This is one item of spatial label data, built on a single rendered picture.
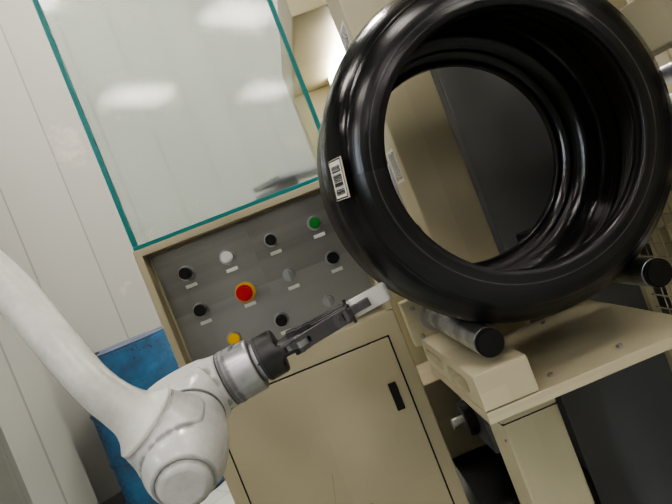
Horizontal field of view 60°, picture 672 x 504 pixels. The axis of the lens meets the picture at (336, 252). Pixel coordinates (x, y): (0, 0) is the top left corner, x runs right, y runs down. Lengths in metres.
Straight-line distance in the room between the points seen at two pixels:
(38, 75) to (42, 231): 1.12
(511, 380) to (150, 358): 2.77
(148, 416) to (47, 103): 3.91
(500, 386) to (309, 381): 0.68
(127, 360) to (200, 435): 2.70
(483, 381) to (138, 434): 0.48
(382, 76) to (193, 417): 0.53
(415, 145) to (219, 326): 0.68
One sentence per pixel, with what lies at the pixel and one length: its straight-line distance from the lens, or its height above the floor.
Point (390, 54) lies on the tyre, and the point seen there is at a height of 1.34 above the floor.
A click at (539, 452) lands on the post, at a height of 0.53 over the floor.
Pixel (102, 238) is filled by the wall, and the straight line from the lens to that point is 4.36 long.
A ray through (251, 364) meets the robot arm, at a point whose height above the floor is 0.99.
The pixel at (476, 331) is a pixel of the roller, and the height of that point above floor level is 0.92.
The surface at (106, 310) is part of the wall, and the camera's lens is 4.26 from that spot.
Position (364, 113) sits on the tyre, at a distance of 0.86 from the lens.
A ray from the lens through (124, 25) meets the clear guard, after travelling 1.63.
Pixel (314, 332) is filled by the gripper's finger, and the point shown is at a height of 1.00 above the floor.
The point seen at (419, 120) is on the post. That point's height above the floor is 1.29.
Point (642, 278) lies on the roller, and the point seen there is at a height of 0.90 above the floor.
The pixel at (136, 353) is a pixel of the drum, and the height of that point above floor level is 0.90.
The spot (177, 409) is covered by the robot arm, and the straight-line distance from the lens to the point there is 0.80.
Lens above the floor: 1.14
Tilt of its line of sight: 2 degrees down
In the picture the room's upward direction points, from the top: 21 degrees counter-clockwise
